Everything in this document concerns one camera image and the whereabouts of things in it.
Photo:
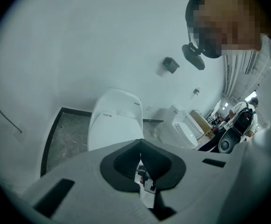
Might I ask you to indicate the black head-worn camera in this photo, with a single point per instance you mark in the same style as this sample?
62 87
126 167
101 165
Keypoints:
194 55

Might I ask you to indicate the white ceiling pipes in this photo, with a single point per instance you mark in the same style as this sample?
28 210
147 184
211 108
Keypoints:
233 73

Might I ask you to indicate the person's head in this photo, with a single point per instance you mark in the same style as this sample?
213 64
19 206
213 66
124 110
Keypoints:
231 20

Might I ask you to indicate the black wall paper holder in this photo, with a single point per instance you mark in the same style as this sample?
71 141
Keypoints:
170 64

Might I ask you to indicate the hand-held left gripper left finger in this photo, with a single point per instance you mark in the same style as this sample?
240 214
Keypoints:
91 190

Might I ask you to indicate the cardboard box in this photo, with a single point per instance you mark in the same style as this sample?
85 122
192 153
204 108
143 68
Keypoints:
208 125

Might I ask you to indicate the small pale floor fitting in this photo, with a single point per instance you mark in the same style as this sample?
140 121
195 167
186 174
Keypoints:
157 132

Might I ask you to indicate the white rounded toilet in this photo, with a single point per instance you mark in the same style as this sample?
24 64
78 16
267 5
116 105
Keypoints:
119 99

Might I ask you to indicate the black skirting strip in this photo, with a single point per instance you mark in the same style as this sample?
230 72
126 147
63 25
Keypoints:
47 157

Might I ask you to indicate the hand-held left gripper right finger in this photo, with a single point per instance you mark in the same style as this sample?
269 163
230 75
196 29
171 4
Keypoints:
196 190

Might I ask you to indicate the white air conditioner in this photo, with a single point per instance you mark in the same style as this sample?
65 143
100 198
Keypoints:
251 62

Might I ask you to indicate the white tank toilet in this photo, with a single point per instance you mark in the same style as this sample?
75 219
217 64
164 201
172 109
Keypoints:
197 130
184 134

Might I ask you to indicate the small black wall fixture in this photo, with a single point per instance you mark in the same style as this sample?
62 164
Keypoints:
196 91

